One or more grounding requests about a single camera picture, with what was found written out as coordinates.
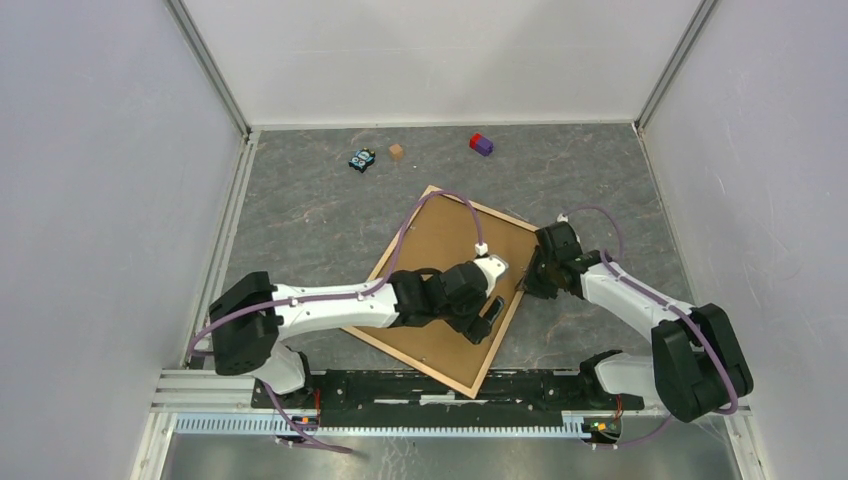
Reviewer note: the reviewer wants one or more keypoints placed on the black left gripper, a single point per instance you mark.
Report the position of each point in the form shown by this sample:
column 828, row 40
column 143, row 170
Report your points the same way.
column 475, row 327

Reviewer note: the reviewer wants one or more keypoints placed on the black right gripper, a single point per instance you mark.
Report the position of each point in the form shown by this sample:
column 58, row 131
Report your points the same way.
column 530, row 284

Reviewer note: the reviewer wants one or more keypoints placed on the wooden picture frame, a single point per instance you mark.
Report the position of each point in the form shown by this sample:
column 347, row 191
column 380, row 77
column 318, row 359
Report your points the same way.
column 441, row 235

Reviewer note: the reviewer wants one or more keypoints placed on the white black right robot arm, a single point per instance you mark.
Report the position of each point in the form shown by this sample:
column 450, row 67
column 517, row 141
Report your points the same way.
column 696, row 365

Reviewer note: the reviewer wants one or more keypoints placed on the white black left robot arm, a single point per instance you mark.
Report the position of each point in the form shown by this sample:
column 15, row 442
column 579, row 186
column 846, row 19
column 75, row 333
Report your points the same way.
column 251, row 320

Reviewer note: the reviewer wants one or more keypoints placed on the red purple block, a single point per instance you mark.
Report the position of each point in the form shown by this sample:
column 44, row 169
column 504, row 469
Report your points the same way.
column 481, row 144

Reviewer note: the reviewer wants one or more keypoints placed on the small wooden cube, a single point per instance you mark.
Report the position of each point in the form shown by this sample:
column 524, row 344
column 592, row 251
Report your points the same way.
column 396, row 152

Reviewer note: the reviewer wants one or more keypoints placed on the blue owl toy block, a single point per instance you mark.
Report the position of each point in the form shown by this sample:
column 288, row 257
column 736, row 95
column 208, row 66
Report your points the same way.
column 362, row 160

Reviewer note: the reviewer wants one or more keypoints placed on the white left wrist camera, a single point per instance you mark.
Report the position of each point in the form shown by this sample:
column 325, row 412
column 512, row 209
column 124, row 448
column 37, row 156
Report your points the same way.
column 492, row 266

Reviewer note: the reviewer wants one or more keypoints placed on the white cable chain strip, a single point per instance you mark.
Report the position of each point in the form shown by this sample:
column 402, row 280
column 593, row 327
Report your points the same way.
column 273, row 425

